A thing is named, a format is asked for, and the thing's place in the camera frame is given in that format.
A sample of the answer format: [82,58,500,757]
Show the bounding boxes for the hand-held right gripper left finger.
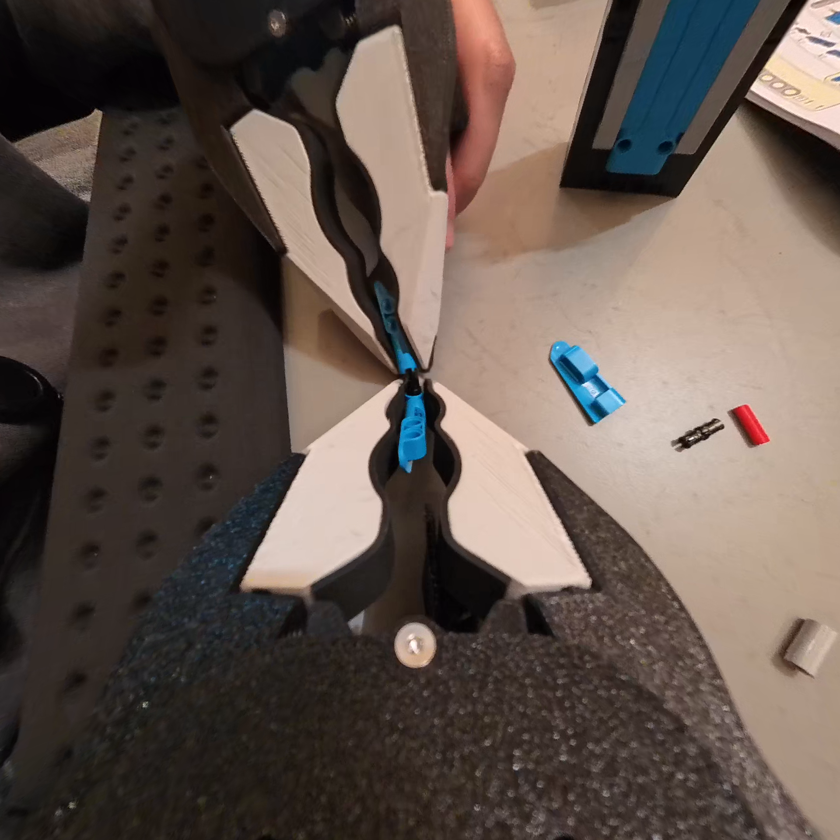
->
[241,381,408,614]

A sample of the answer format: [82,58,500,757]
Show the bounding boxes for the grey bush brick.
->
[783,619,838,679]

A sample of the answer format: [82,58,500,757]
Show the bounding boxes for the person's left hand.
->
[444,0,517,253]

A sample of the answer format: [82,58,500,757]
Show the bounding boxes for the black perforated panel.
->
[0,105,292,815]

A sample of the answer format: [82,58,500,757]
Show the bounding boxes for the person's left forearm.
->
[0,0,178,143]

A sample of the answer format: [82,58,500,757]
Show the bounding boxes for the red bush brick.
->
[729,403,771,448]

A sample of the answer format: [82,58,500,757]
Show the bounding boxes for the black blue brick model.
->
[561,0,804,198]

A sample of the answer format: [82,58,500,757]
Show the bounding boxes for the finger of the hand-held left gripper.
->
[335,24,451,374]
[230,105,399,371]

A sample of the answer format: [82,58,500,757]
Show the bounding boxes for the blue grey axle assembly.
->
[393,373,430,475]

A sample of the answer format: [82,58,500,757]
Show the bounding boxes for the black connector pin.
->
[671,416,727,452]

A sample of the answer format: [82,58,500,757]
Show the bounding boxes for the grey desk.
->
[280,0,840,840]

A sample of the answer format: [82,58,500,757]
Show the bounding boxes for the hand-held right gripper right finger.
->
[427,384,594,614]

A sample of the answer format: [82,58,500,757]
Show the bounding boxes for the blue curved brick panel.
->
[548,340,628,426]
[373,280,421,378]

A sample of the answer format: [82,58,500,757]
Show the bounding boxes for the instruction booklet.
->
[746,0,840,149]

